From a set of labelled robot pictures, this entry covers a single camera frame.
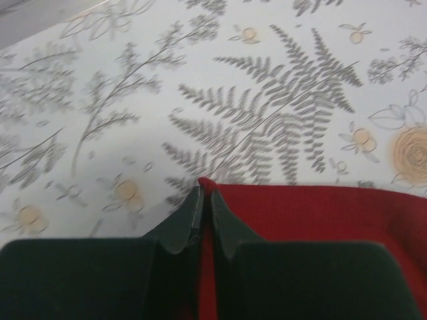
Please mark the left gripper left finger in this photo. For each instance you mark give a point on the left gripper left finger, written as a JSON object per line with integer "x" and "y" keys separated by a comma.
{"x": 149, "y": 277}

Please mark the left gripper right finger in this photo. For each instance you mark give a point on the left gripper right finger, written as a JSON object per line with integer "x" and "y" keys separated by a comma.
{"x": 258, "y": 278}

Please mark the dark red t shirt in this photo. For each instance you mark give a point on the dark red t shirt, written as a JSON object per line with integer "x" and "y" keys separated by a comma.
{"x": 326, "y": 213}

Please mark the floral patterned table mat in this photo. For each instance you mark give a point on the floral patterned table mat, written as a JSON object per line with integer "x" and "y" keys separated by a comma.
{"x": 112, "y": 110}

